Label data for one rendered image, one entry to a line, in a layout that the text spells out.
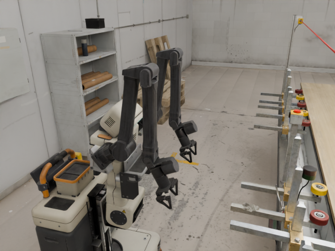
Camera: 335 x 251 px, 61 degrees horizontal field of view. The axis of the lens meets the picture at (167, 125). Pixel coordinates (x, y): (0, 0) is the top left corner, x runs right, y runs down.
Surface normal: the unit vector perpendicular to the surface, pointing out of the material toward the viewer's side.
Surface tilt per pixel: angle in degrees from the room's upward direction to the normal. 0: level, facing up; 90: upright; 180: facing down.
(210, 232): 0
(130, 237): 0
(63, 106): 90
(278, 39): 90
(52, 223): 90
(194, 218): 0
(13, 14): 90
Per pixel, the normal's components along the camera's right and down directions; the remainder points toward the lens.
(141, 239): -0.01, -0.92
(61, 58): -0.34, 0.37
